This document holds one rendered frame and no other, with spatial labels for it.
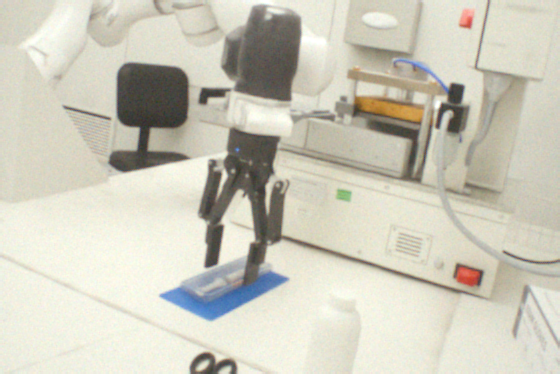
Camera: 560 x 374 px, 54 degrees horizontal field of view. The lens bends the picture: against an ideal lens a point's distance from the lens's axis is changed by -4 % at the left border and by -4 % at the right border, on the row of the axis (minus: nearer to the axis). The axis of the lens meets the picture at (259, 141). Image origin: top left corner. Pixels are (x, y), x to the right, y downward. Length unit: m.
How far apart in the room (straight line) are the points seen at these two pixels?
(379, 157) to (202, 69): 2.09
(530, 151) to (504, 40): 1.64
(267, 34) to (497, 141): 0.54
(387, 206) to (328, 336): 0.52
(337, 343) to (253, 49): 0.41
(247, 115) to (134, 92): 2.15
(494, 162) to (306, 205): 0.37
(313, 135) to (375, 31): 1.52
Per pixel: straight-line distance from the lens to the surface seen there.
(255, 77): 0.80
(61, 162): 1.26
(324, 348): 0.60
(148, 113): 2.91
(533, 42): 1.03
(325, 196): 1.11
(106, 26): 1.46
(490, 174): 1.15
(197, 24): 1.25
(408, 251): 1.08
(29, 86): 1.15
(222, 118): 1.26
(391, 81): 1.09
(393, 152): 1.06
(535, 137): 2.64
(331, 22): 2.78
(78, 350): 0.71
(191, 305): 0.84
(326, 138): 1.10
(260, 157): 0.81
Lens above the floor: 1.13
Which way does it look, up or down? 10 degrees down
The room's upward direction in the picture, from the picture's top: 9 degrees clockwise
